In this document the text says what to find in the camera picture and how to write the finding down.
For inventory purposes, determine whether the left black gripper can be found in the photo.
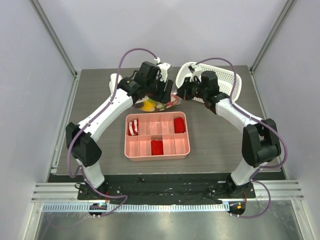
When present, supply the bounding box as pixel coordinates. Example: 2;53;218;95
146;75;173;104

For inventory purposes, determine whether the clear zip top bag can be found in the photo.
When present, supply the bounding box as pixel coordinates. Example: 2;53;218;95
132;96;168;113

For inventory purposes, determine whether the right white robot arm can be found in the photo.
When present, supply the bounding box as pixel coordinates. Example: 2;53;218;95
176;70;281;198

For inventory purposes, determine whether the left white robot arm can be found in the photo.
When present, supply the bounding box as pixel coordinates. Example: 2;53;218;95
65;61;174;200

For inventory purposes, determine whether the yellow toy pepper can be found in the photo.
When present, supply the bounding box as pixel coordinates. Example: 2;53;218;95
139;99;156;113

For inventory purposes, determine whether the red cloth roll upper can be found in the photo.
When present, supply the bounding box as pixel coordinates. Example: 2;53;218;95
173;117;186;134

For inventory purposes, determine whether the red cloth roll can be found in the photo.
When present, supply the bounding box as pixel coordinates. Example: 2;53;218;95
151;140;164;156
173;117;186;134

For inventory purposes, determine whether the white perforated plastic basket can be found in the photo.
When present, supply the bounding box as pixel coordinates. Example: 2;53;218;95
175;61;242;102

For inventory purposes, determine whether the red white striped sock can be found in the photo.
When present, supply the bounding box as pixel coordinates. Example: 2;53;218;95
128;119;139;136

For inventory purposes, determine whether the pink compartment tray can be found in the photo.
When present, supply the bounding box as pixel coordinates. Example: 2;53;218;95
124;111;191;162

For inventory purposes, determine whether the white rolled cloth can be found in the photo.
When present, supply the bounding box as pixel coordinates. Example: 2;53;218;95
109;73;117;95

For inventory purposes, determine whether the red cloth roll lower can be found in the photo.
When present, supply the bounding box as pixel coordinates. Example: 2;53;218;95
151;140;164;156

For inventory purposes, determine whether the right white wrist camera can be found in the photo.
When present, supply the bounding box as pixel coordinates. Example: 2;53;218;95
188;63;203;82

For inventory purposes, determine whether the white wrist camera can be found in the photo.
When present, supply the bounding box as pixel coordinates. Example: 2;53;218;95
188;63;203;82
153;57;172;83

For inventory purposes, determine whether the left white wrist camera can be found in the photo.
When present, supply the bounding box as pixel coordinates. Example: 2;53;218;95
153;57;172;83

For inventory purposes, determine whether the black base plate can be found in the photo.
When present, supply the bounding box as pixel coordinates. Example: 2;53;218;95
74;173;256;206

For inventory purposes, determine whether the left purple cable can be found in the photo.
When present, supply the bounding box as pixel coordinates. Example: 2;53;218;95
67;47;161;217

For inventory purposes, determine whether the purple cable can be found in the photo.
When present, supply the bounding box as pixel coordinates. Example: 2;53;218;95
194;57;289;219
67;47;161;217

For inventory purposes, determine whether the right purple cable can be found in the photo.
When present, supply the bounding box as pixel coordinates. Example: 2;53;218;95
194;57;289;219

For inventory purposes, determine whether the white slotted cable duct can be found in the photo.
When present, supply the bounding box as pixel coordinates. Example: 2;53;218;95
42;202;230;213

